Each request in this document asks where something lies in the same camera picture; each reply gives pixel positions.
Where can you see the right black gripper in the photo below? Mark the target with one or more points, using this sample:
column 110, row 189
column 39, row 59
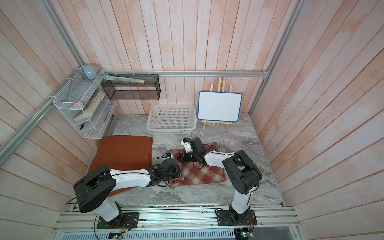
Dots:
column 184, row 160

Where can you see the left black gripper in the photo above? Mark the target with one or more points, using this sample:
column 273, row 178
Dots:
column 177, row 173

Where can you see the red plaid skirt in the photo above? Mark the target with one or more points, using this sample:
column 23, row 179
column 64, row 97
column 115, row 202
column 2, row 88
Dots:
column 197, row 174

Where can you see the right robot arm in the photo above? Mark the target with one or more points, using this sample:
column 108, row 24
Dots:
column 244, row 175

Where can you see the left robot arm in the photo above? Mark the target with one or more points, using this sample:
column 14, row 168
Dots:
column 92, row 190

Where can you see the white plastic basket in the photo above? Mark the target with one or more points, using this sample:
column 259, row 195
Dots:
column 172, row 119

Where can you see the rust brown skirt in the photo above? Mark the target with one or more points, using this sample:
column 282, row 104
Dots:
column 124, row 153

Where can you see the wooden easel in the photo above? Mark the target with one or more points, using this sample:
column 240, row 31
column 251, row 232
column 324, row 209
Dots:
column 221, row 89

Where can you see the worn book on shelf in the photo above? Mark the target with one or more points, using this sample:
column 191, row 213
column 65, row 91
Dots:
column 91, row 106

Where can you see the light green flat ruler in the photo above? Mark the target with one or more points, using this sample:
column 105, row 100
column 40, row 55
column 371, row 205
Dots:
column 122, row 79

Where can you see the grey computer mouse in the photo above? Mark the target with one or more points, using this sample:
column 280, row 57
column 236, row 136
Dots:
column 90, row 71

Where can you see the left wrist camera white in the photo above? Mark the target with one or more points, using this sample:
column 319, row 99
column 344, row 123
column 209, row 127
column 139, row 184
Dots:
column 168, row 156

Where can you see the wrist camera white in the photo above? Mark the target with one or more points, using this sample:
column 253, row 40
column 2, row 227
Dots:
column 187, row 145
column 168, row 156

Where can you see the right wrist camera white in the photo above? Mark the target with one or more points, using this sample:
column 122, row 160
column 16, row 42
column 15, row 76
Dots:
column 187, row 145

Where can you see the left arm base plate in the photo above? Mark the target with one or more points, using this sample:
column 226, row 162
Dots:
column 123, row 221

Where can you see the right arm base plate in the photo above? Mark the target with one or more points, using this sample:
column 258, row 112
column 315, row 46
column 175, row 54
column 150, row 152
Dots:
column 232, row 218

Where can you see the black wire mesh basket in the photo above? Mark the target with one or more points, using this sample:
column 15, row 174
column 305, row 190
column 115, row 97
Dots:
column 150, row 90

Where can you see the aluminium rail frame front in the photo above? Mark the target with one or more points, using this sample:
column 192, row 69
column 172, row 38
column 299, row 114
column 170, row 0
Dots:
column 193, row 222

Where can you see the white wire shelf rack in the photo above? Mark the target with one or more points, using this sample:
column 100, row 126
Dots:
column 80, row 89

